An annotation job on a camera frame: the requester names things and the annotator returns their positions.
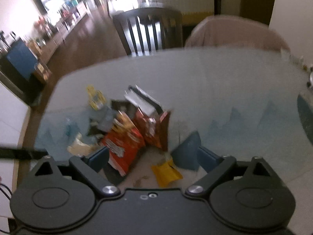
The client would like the beige paper snack bag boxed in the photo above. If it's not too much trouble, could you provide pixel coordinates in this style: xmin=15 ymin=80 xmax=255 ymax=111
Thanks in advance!
xmin=67 ymin=133 xmax=99 ymax=156

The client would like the dark red snack bag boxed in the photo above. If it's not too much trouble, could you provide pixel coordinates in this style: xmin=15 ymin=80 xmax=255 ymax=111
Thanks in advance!
xmin=132 ymin=108 xmax=171 ymax=152

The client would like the red chip bag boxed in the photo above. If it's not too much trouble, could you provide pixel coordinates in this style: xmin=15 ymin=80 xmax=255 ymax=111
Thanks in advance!
xmin=101 ymin=111 xmax=145 ymax=177

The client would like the grey snack pouch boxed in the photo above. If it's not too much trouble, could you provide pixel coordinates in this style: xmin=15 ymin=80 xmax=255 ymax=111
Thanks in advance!
xmin=89 ymin=106 xmax=117 ymax=133

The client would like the yellow minion snack packet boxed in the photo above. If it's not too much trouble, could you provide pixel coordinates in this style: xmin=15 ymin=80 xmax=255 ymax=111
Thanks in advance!
xmin=86 ymin=85 xmax=106 ymax=110

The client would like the blue box on floor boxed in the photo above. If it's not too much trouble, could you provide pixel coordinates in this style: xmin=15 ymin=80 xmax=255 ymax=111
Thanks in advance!
xmin=1 ymin=38 xmax=38 ymax=91

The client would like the long tv cabinet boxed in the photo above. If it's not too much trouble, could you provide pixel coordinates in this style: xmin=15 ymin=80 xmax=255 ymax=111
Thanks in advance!
xmin=26 ymin=9 xmax=88 ymax=64

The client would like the dark wooden chair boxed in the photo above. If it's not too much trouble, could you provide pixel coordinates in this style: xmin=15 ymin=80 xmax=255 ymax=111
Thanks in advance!
xmin=112 ymin=5 xmax=183 ymax=56

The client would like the left gripper black strap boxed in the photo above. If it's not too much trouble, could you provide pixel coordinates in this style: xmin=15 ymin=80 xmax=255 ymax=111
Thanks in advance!
xmin=0 ymin=147 xmax=49 ymax=161

